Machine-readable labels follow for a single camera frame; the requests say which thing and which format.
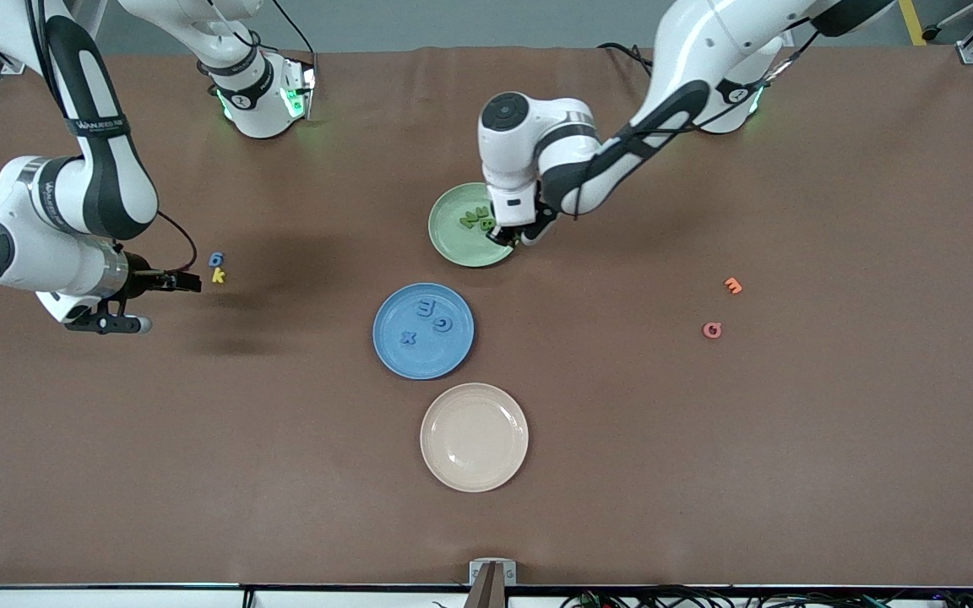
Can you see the blue foam letter E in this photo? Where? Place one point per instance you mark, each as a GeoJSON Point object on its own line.
{"type": "Point", "coordinates": [428, 309]}

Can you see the blue foam letter G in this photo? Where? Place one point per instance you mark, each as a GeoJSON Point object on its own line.
{"type": "Point", "coordinates": [437, 324]}

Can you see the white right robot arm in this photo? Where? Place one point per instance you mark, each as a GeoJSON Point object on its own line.
{"type": "Point", "coordinates": [39, 253]}

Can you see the pink foam letter G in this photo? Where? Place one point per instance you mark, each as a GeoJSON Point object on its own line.
{"type": "Point", "coordinates": [705, 330]}

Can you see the brown table mat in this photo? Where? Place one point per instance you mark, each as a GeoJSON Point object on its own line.
{"type": "Point", "coordinates": [284, 507]}

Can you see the green plate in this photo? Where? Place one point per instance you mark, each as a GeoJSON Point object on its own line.
{"type": "Point", "coordinates": [461, 249]}

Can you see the green foam letter N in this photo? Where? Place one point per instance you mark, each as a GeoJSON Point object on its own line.
{"type": "Point", "coordinates": [469, 220]}

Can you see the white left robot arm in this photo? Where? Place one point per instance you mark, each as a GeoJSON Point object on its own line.
{"type": "Point", "coordinates": [706, 42]}

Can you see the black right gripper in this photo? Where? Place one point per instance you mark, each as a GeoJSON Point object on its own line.
{"type": "Point", "coordinates": [147, 279]}

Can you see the cream plate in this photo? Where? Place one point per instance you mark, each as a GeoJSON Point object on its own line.
{"type": "Point", "coordinates": [474, 437]}

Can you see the grey metal camera bracket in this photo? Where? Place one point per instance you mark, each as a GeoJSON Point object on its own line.
{"type": "Point", "coordinates": [492, 583]}

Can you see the blue plate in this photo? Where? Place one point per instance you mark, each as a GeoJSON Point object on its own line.
{"type": "Point", "coordinates": [423, 359]}

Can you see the orange foam letter m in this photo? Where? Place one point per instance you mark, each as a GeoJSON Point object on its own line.
{"type": "Point", "coordinates": [732, 286]}

